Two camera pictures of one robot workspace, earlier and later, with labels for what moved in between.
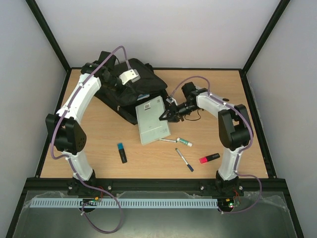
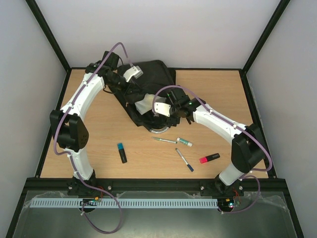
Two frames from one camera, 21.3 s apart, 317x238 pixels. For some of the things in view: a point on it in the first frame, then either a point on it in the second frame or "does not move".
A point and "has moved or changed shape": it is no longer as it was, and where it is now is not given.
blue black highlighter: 122,152 does not move
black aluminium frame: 251,185 does not move
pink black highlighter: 209,157 does not move
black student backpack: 148,87 has moved or changed shape
